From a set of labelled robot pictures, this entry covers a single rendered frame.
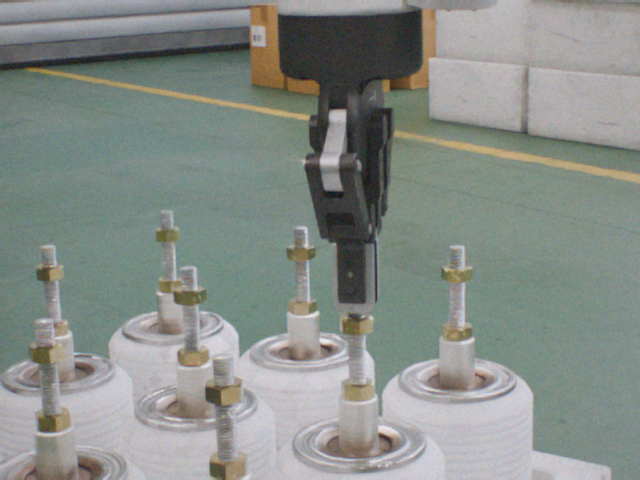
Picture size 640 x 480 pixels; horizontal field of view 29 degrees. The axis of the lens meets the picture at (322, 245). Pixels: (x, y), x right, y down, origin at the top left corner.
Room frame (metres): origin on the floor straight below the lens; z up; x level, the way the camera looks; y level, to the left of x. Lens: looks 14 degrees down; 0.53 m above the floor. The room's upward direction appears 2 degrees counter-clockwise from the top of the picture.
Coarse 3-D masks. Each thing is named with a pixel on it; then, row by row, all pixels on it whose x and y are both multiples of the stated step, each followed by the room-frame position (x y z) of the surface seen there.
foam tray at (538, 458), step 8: (536, 456) 0.79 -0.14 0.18; (544, 456) 0.79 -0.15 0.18; (552, 456) 0.79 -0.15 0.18; (560, 456) 0.79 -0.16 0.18; (536, 464) 0.77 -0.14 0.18; (544, 464) 0.77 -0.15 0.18; (552, 464) 0.77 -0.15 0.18; (560, 464) 0.77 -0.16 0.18; (568, 464) 0.77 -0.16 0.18; (576, 464) 0.77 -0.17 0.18; (584, 464) 0.77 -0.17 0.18; (592, 464) 0.77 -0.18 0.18; (536, 472) 0.77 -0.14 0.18; (544, 472) 0.77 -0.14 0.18; (552, 472) 0.76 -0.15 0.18; (560, 472) 0.76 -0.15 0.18; (568, 472) 0.76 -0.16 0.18; (576, 472) 0.76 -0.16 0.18; (584, 472) 0.76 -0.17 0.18; (592, 472) 0.76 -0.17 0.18; (600, 472) 0.76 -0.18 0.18; (608, 472) 0.76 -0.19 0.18
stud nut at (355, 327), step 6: (342, 318) 0.65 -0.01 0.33; (348, 318) 0.64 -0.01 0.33; (366, 318) 0.64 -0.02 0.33; (342, 324) 0.64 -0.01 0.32; (348, 324) 0.64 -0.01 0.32; (354, 324) 0.64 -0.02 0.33; (360, 324) 0.64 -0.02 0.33; (366, 324) 0.64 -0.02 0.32; (372, 324) 0.65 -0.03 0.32; (342, 330) 0.64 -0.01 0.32; (348, 330) 0.64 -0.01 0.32; (354, 330) 0.64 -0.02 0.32; (360, 330) 0.64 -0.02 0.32; (366, 330) 0.64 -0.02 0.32; (372, 330) 0.65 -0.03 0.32
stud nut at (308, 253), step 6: (288, 246) 0.81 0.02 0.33; (312, 246) 0.81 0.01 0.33; (288, 252) 0.81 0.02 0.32; (294, 252) 0.80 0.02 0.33; (300, 252) 0.80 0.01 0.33; (306, 252) 0.80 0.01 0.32; (312, 252) 0.81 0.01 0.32; (288, 258) 0.81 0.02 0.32; (294, 258) 0.80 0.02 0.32; (300, 258) 0.80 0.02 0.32; (306, 258) 0.80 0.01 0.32; (312, 258) 0.81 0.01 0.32
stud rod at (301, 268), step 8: (296, 232) 0.81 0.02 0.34; (304, 232) 0.81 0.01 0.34; (296, 240) 0.81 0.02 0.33; (304, 240) 0.81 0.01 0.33; (296, 264) 0.81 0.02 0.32; (304, 264) 0.81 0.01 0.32; (296, 272) 0.81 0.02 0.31; (304, 272) 0.81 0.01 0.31; (296, 280) 0.81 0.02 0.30; (304, 280) 0.81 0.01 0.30; (296, 288) 0.81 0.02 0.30; (304, 288) 0.81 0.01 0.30; (296, 296) 0.81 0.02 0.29; (304, 296) 0.81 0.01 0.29
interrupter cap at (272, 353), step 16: (320, 336) 0.84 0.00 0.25; (336, 336) 0.84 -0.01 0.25; (256, 352) 0.81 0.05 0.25; (272, 352) 0.81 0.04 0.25; (288, 352) 0.81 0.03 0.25; (336, 352) 0.81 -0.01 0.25; (272, 368) 0.78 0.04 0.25; (288, 368) 0.78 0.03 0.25; (304, 368) 0.77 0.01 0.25; (320, 368) 0.78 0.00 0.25
